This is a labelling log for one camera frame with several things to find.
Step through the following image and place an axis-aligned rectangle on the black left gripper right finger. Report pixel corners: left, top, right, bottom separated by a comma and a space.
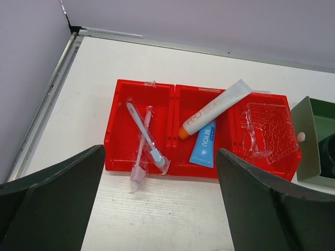
216, 149, 334, 250

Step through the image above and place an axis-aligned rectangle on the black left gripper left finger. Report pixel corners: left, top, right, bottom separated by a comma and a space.
1, 145, 105, 250

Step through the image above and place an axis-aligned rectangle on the clear textured holder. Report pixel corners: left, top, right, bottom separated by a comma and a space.
240, 102, 299, 165

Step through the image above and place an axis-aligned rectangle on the red compartment bin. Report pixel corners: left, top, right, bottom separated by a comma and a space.
104, 79, 302, 181

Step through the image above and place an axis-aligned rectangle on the blue toothpaste tube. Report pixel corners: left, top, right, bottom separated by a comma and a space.
189, 119, 216, 168

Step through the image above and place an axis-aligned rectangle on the green plastic bin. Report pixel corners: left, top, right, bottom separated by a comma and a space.
291, 96, 335, 188

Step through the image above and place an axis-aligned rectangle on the dark green mug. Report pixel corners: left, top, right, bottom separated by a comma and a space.
318, 133, 334, 179

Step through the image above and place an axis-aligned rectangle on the blue wrapped toothbrush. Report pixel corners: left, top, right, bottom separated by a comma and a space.
126, 102, 165, 167

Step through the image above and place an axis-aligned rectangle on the pink wrapped toothbrush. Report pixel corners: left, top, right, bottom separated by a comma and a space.
130, 106, 152, 184

